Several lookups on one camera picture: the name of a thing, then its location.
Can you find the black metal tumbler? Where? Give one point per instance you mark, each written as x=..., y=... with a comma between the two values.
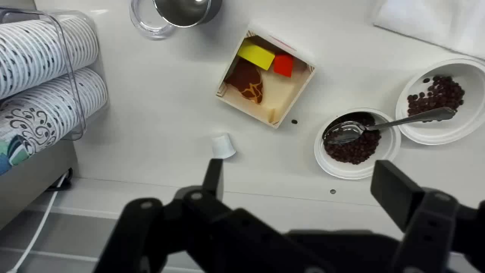
x=187, y=9

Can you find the brown patterned wooden block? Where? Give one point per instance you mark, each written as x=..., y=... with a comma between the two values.
x=245, y=77

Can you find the metal spoon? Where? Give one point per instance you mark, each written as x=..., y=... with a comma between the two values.
x=411, y=116

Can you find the clear plastic lid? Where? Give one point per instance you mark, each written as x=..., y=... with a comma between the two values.
x=146, y=27

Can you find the black and steel appliance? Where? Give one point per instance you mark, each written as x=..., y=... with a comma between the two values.
x=31, y=191

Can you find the red wooden block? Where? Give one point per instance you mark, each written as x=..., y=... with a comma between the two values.
x=284, y=63

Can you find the white box with fruit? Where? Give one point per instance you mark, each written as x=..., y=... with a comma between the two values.
x=304, y=83

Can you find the loose coffee bean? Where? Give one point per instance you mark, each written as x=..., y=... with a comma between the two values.
x=332, y=191
x=295, y=121

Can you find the white bowl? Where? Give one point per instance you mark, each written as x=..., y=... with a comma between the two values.
x=455, y=128
x=334, y=168

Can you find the coffee bean pile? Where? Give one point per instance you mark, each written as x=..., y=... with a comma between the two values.
x=358, y=148
x=440, y=92

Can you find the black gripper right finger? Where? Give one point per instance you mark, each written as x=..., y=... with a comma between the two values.
x=429, y=227

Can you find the patterned paper cup stack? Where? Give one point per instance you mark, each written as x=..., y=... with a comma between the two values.
x=40, y=50
x=55, y=110

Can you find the yellow wooden block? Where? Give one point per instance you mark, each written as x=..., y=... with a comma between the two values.
x=257, y=54

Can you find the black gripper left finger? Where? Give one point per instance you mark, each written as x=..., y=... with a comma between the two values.
x=202, y=236

